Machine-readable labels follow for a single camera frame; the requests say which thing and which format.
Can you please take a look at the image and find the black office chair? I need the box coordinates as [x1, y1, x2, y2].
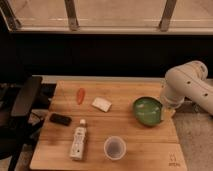
[0, 77, 50, 171]

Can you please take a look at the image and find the white plastic bottle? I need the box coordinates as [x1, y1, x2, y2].
[70, 119, 87, 160]

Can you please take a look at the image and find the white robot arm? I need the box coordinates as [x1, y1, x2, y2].
[160, 61, 213, 117]

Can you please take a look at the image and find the black rectangular case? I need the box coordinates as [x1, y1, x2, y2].
[49, 114, 71, 126]

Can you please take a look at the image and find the green ceramic bowl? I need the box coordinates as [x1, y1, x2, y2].
[132, 97, 163, 127]

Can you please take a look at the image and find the clear plastic cup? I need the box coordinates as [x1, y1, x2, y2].
[103, 136, 127, 161]

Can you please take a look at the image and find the orange carrot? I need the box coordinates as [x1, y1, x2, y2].
[77, 88, 85, 105]

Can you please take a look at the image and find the white sponge block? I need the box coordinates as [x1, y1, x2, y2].
[92, 97, 112, 112]

